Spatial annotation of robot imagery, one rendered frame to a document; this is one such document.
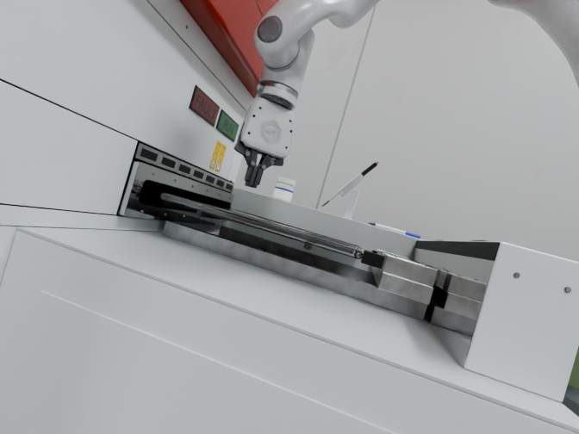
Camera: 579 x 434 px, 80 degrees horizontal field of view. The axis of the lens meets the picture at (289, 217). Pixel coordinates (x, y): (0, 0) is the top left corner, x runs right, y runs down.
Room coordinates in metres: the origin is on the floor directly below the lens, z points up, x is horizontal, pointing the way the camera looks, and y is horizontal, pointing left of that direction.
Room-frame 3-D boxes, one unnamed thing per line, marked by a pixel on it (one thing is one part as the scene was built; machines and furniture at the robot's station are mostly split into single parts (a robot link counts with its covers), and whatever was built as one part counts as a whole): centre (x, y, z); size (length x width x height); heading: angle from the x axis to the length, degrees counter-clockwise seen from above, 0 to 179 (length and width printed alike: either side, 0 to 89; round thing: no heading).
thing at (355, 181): (0.98, -0.14, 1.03); 0.06 x 0.04 x 0.13; 78
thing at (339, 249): (0.58, 0.05, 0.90); 0.37 x 0.01 x 0.01; 78
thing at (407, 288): (0.72, -0.25, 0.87); 0.36 x 0.08 x 0.03; 168
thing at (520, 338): (0.62, -0.32, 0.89); 0.55 x 0.09 x 0.14; 168
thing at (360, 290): (0.63, -0.02, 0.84); 0.50 x 0.02 x 0.03; 78
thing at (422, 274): (0.57, -0.21, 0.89); 0.08 x 0.03 x 0.03; 78
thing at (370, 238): (1.12, -0.16, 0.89); 0.62 x 0.35 x 0.14; 78
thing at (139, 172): (0.79, 0.23, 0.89); 0.44 x 0.02 x 0.10; 168
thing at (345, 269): (0.90, -0.07, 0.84); 0.50 x 0.02 x 0.03; 78
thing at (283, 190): (1.29, 0.05, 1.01); 0.07 x 0.07 x 0.10
